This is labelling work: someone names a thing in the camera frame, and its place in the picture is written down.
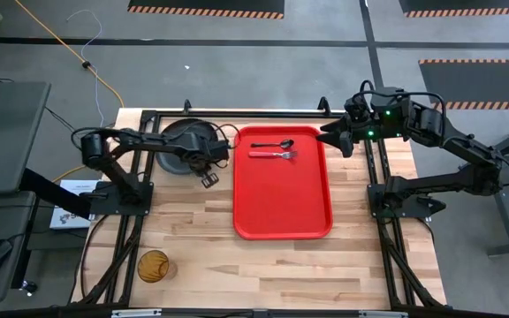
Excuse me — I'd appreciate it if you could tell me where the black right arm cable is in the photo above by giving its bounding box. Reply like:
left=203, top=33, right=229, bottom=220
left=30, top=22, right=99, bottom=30
left=351, top=79, right=448, bottom=142

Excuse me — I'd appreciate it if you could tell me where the black spoon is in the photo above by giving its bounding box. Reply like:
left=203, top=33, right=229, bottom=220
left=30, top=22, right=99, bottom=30
left=250, top=139, right=295, bottom=150

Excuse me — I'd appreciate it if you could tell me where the amber transparent cup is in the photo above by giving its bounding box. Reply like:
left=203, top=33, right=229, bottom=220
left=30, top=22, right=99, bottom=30
left=137, top=249, right=179, bottom=284

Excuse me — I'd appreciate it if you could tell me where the thin white cable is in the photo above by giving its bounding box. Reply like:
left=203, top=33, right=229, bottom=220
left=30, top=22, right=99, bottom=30
left=66, top=9, right=105, bottom=129

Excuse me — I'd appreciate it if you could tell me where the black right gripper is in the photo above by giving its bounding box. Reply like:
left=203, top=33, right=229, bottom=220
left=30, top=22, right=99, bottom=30
left=315, top=118, right=386, bottom=156

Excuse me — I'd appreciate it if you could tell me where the dark grey plate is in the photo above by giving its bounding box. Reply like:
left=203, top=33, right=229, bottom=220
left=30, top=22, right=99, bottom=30
left=155, top=117, right=220, bottom=176

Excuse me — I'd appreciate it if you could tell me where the yellow extension cable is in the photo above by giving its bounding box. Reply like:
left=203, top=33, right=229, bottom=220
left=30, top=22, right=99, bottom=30
left=15, top=0, right=125, bottom=182

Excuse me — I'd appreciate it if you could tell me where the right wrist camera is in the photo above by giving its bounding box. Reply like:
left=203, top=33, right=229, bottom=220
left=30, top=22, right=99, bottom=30
left=344, top=95, right=370, bottom=120

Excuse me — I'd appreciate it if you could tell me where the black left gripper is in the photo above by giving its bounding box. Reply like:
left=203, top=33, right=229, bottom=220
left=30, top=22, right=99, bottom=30
left=179, top=131, right=232, bottom=189

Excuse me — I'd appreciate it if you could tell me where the black aluminium rig frame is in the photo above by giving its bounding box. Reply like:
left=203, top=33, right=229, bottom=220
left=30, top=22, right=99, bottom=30
left=71, top=99, right=448, bottom=318

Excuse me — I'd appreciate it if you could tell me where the black hazard-striped floor mat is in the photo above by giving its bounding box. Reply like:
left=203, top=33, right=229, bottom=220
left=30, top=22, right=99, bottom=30
left=398, top=0, right=509, bottom=19
left=126, top=0, right=285, bottom=20
left=418, top=58, right=509, bottom=110

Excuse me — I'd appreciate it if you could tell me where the red plastic tray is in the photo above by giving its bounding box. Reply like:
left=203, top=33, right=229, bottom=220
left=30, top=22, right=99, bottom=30
left=232, top=125, right=334, bottom=241

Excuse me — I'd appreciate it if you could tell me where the red-handled metal fork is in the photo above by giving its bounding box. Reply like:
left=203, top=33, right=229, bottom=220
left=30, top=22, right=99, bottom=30
left=248, top=150, right=299, bottom=160

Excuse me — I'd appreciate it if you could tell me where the white paper box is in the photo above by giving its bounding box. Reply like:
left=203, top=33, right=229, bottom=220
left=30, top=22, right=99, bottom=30
left=49, top=178, right=101, bottom=231

